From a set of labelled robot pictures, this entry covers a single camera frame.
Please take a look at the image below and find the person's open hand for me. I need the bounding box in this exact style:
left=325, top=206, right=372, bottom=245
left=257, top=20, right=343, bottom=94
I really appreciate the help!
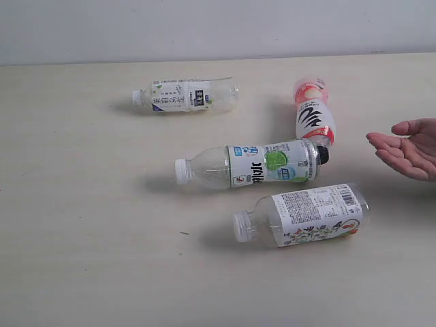
left=367, top=118, right=435, bottom=182

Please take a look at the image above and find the pink white black-cap bottle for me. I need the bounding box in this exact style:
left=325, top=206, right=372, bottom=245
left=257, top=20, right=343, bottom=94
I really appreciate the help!
left=294, top=76, right=337, bottom=148

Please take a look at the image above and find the lime label clear bottle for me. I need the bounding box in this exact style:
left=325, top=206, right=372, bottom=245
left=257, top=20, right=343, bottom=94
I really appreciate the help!
left=174, top=138, right=329, bottom=190

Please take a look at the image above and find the floral label clear bottle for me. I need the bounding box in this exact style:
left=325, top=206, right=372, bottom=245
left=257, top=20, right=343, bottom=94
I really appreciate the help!
left=233, top=183, right=370, bottom=248

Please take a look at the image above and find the white label tea bottle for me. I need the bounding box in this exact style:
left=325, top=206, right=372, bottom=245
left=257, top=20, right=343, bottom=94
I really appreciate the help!
left=131, top=77, right=238, bottom=113

